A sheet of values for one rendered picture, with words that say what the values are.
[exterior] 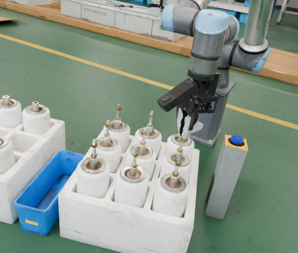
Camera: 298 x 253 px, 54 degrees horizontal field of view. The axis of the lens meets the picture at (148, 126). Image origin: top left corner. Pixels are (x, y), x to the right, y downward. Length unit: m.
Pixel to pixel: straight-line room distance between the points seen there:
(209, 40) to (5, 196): 0.73
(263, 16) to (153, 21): 1.98
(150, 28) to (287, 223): 2.37
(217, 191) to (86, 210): 0.45
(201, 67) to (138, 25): 2.45
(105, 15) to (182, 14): 2.55
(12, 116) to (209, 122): 0.88
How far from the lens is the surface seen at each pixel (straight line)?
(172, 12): 0.89
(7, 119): 1.20
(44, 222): 0.97
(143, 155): 0.91
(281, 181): 1.45
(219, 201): 1.08
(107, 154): 0.92
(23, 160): 1.02
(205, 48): 0.75
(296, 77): 2.79
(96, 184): 0.85
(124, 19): 3.27
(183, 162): 0.92
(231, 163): 0.98
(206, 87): 0.83
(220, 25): 0.75
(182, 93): 0.78
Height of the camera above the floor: 0.79
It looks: 30 degrees down
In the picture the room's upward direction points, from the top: 8 degrees clockwise
